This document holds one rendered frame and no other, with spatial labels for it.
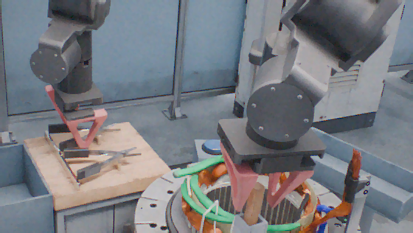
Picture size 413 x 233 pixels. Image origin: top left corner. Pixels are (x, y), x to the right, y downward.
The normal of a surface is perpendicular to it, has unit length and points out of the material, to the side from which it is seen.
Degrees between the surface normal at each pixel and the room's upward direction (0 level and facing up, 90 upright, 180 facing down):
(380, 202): 90
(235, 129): 5
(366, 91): 90
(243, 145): 5
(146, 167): 0
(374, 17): 74
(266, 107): 94
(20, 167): 90
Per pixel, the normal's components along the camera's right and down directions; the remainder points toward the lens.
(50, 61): -0.18, 0.49
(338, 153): -0.66, 0.28
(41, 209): 0.50, 0.44
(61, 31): 0.19, -0.79
